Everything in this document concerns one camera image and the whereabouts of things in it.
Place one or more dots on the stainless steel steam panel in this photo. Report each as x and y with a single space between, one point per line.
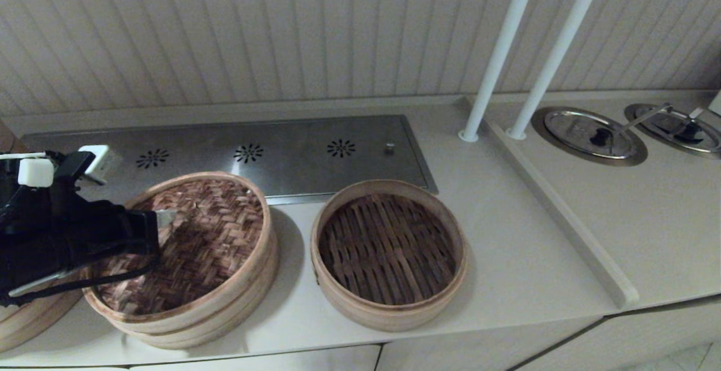
293 171

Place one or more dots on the small white box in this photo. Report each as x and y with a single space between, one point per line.
716 102

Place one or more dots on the far round steel lid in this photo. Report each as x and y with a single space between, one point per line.
630 114

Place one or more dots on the bamboo steamer basket with cloth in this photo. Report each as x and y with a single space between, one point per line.
214 329

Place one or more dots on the stack of bamboo steamers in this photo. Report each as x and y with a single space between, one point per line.
22 326

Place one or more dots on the white round pole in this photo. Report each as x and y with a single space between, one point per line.
498 56
555 50

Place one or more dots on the near round steel lid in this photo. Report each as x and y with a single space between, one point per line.
537 130

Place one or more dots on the beige cabinet door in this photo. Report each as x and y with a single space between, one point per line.
648 331
450 348
253 360

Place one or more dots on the grey wrapped left gripper finger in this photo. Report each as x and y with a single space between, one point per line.
166 219

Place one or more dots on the woven bamboo steamer lid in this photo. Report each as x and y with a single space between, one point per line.
214 236

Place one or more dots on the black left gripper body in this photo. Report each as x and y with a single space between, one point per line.
101 230

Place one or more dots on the right bamboo steamer basket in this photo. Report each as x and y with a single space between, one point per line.
388 247

